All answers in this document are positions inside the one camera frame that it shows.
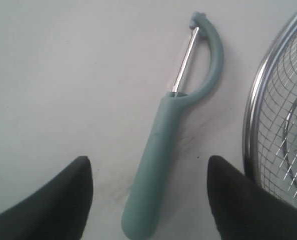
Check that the oval wire mesh basket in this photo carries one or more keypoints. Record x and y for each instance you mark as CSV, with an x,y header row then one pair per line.
x,y
269,143

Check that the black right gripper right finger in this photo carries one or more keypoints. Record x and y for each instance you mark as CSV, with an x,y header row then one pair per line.
x,y
244,211

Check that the teal vegetable peeler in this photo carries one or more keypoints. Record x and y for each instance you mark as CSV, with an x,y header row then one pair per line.
x,y
142,210

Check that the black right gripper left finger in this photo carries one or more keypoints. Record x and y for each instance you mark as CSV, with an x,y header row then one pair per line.
x,y
57,211

